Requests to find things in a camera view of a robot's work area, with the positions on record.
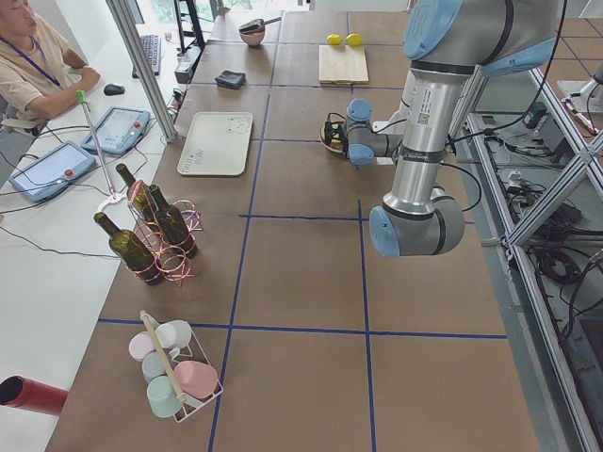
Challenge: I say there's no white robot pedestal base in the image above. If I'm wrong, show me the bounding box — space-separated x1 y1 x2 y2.
372 99 410 136

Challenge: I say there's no white plate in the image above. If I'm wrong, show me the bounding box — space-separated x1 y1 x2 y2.
319 122 352 154

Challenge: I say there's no green wine bottle back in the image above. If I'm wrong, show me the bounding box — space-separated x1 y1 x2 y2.
116 163 155 222

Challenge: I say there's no aluminium frame post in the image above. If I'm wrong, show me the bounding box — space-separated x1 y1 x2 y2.
106 0 177 143

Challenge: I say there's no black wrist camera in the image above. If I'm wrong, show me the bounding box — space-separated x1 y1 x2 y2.
321 121 348 151

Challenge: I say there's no metal rod green tip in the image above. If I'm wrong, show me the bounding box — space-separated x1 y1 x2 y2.
75 89 126 212

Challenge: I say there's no teach pendant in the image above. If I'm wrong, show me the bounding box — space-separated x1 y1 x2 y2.
8 141 96 202
94 106 151 156

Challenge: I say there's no pink bowl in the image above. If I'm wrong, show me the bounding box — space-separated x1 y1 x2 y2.
239 28 266 47

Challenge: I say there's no black computer mouse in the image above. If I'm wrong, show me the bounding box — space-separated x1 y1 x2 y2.
104 84 125 96

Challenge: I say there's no lilac cup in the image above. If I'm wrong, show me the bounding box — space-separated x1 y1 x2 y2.
128 331 155 363

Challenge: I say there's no wooden cutting board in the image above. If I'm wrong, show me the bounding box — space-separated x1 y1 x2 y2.
318 45 369 85

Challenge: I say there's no pink cup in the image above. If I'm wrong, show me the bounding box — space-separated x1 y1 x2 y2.
174 361 218 399

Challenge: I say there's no seated person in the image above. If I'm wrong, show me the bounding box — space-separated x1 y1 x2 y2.
1 1 101 122

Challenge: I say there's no dark grey folded cloth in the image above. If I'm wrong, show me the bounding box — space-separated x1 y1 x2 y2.
215 70 246 89

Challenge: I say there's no metal scoop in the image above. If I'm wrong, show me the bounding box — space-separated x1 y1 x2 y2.
238 17 282 34

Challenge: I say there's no teach pendant far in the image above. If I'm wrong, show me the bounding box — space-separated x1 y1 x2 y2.
94 106 151 156

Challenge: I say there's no white wire cup rack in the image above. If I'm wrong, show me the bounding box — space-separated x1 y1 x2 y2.
129 311 223 423

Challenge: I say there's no red cylinder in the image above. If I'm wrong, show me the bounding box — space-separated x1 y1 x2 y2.
1 376 69 416

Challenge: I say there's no grey cup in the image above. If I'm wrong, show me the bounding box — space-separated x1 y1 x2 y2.
141 351 166 383

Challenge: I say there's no yellow lemon left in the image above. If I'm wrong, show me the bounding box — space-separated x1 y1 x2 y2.
326 34 343 46

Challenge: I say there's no black keyboard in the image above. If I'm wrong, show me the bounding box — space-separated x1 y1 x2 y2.
139 35 162 75

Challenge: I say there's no teach pendant near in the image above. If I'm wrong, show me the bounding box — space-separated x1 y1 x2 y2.
8 141 96 202

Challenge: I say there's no mint green cup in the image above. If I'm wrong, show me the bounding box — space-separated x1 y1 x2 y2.
146 376 183 418

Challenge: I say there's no green wine bottle middle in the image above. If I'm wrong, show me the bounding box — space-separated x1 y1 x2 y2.
148 185 198 258

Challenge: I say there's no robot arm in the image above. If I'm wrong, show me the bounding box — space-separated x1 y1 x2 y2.
557 66 602 135
346 1 559 257

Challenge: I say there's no cream serving tray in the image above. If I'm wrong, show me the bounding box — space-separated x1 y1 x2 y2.
177 111 253 176

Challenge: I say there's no green wine bottle front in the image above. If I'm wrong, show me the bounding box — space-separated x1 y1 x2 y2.
93 212 164 285

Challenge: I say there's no copper wire bottle rack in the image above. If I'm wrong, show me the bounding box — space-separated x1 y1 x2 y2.
127 180 202 284

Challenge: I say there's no white cup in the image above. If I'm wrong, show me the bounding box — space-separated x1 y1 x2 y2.
155 319 192 349

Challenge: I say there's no green wine bottle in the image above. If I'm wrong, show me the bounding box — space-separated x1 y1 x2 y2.
93 212 164 285
116 163 155 222
148 185 198 258

